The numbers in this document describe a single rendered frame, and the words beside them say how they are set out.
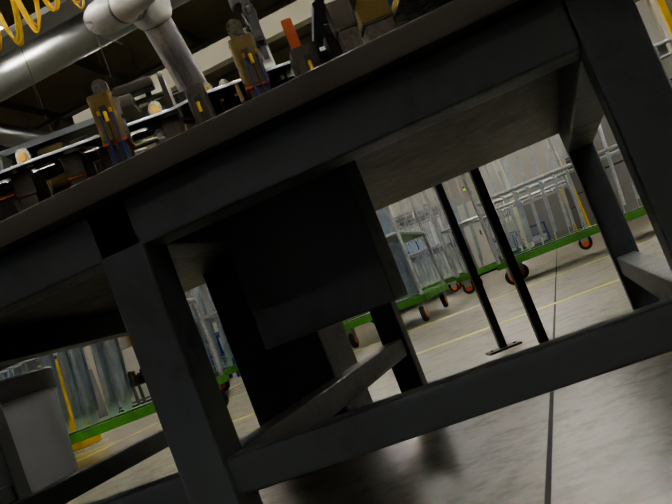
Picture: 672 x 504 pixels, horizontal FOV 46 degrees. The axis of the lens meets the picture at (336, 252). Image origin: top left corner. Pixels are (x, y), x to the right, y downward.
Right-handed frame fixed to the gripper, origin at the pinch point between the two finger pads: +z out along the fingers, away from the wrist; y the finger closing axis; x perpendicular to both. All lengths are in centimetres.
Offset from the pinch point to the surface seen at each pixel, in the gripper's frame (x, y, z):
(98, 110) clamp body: -41.7, 22.0, 3.9
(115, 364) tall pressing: -169, -431, 38
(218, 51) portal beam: -1, -603, -236
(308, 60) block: 7.1, 24.3, 10.8
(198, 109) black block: -20.4, 21.0, 11.5
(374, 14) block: 26.9, 17.0, 3.5
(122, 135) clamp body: -38.6, 21.9, 11.3
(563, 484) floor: 13, 76, 105
